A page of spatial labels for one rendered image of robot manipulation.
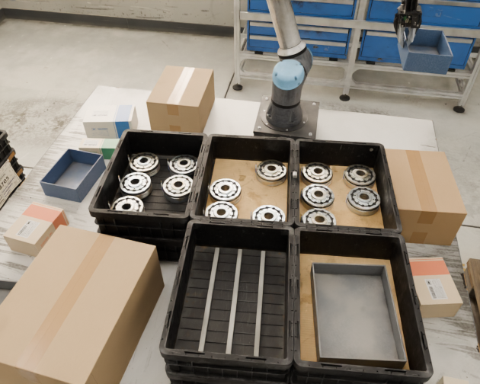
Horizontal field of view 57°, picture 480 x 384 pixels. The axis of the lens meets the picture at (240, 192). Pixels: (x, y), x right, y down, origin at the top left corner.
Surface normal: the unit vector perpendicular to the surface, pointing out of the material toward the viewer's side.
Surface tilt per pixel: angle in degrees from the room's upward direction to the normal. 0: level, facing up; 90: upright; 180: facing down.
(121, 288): 0
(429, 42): 90
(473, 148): 0
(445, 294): 0
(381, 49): 90
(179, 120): 90
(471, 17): 90
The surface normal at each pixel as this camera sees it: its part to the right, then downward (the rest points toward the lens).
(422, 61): -0.14, 0.70
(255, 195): 0.00, -0.71
